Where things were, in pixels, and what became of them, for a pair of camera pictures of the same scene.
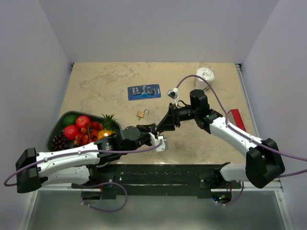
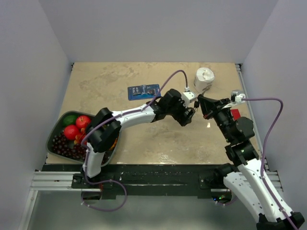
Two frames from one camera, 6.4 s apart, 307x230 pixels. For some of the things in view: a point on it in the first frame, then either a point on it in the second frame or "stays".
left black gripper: x=147 y=128 -> x=181 y=118
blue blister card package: x=144 y=92 stays
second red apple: x=83 y=121 stays
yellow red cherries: x=83 y=137 stays
